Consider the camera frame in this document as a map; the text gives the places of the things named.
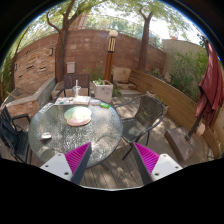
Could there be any curved wooden bench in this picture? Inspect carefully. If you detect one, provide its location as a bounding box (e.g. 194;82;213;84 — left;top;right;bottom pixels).
128;69;224;158

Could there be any green small object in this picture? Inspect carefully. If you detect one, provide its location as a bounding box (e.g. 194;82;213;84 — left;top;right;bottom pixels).
100;102;110;109

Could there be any tree trunk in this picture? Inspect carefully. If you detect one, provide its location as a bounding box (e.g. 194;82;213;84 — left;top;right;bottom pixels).
138;8;154;71
46;0;78;82

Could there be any grey utility box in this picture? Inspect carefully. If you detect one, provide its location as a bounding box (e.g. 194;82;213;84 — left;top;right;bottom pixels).
66;62;75;74

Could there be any wooden lamp post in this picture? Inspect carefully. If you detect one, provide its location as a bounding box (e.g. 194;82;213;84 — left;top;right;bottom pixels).
104;30;118;80

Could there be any clear plastic cup with straw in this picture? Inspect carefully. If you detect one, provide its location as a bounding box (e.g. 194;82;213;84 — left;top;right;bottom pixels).
72;82;81;97

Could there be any open book on table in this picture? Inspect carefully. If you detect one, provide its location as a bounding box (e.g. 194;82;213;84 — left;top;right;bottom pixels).
55;96;90;105

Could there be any dark wicker chair right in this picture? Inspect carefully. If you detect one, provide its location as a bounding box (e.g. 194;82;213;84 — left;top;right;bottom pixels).
115;95;165;159

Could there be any left tree trunk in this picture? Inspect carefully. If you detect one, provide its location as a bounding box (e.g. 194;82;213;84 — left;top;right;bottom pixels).
46;0;78;82

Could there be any folded red patio umbrella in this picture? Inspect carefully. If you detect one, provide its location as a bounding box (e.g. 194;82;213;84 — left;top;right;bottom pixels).
186;39;224;141

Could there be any white square planter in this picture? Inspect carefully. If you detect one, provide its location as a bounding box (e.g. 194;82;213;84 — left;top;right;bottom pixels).
93;80;113;103

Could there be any umbrella base block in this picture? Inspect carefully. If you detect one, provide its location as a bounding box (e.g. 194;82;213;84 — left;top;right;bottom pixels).
164;127;200;162

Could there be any black chair left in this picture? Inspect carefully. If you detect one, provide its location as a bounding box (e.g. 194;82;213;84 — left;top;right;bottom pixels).
0;107;32;164

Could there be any round glass patio table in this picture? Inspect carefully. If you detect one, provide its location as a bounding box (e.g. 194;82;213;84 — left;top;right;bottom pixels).
28;105;123;168

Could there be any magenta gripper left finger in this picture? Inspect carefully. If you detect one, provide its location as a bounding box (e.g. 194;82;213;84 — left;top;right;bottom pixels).
41;143;92;185

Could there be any right tree trunk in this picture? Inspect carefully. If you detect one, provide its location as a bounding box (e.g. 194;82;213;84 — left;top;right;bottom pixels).
138;8;154;71

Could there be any brown wicker chair back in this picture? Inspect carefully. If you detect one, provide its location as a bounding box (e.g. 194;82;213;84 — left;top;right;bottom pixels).
52;74;90;100

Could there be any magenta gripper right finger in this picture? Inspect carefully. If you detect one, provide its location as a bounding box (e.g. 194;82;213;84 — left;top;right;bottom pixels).
133;143;182;185

